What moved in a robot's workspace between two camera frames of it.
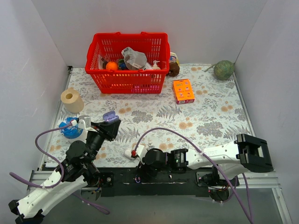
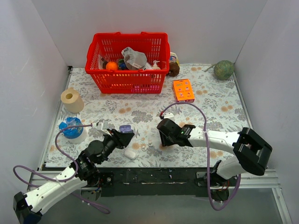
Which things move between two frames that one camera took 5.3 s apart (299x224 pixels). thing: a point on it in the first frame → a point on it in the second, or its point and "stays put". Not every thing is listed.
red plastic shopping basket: x=155 y=45 stays put
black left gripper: x=107 y=131 → x=117 y=136
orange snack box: x=183 y=92 stays put
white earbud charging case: x=127 y=152 stays put
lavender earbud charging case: x=110 y=116 → x=125 y=129
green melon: x=224 y=70 stays put
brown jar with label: x=174 y=67 stays put
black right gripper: x=141 y=170 → x=164 y=142
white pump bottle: x=155 y=66 stays put
